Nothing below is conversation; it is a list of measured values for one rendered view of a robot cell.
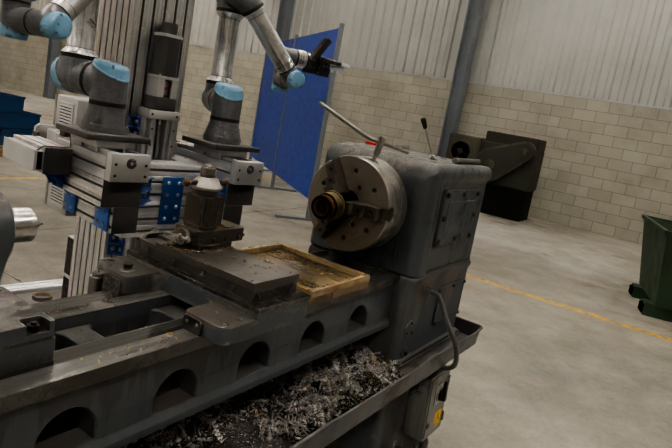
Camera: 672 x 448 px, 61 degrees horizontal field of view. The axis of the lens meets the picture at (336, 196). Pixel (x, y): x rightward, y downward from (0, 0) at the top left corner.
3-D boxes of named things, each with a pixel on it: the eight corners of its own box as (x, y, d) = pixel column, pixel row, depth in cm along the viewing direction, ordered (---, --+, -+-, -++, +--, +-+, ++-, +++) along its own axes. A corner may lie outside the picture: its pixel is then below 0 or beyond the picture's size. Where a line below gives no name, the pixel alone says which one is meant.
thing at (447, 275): (346, 400, 277) (379, 229, 264) (434, 446, 251) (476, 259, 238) (265, 449, 227) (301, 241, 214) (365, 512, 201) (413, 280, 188)
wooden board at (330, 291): (278, 253, 191) (280, 242, 190) (368, 287, 171) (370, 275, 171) (212, 264, 166) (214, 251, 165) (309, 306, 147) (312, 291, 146)
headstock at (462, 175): (379, 229, 264) (396, 146, 258) (476, 259, 238) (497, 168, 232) (302, 241, 214) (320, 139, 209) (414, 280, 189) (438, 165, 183)
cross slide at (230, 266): (180, 243, 160) (182, 227, 160) (297, 291, 137) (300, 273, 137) (129, 249, 147) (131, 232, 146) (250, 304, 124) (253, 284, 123)
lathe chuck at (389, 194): (310, 219, 204) (344, 140, 195) (377, 266, 189) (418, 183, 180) (294, 221, 196) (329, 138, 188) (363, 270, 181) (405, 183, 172)
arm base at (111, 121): (71, 125, 190) (74, 95, 189) (114, 129, 202) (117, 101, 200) (93, 132, 181) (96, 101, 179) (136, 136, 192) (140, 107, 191)
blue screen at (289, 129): (227, 165, 1054) (246, 37, 1020) (268, 171, 1082) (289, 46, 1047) (275, 217, 673) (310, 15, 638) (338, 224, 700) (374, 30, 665)
